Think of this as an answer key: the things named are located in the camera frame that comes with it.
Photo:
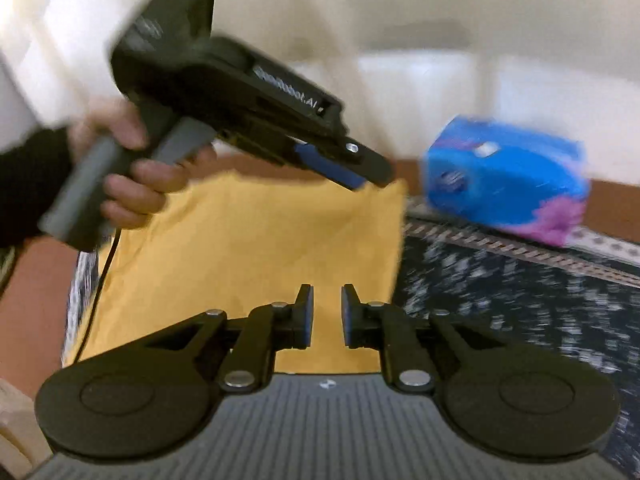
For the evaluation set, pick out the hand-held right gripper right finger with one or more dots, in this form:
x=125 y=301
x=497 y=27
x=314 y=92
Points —
x=347 y=317

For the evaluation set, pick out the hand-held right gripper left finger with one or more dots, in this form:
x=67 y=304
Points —
x=305 y=317

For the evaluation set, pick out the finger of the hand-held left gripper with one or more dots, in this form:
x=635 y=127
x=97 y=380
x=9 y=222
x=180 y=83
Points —
x=350 y=162

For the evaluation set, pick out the yellow garment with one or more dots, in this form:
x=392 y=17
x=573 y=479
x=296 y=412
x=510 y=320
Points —
x=225 y=260

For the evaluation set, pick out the person's left hand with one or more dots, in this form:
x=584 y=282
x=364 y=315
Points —
x=150 y=175

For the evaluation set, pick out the dark blue patterned rug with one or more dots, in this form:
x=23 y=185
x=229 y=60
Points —
x=500 y=300

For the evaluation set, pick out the blue tissue pack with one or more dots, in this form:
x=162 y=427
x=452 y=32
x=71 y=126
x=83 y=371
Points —
x=505 y=180

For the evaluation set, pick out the white sheer curtain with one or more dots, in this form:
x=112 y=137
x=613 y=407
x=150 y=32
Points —
x=450 y=10

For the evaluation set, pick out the brown bed sheet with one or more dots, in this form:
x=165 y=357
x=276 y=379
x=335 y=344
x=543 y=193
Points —
x=30 y=310

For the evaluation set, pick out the white fabric pile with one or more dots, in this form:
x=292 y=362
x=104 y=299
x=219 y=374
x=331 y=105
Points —
x=17 y=435

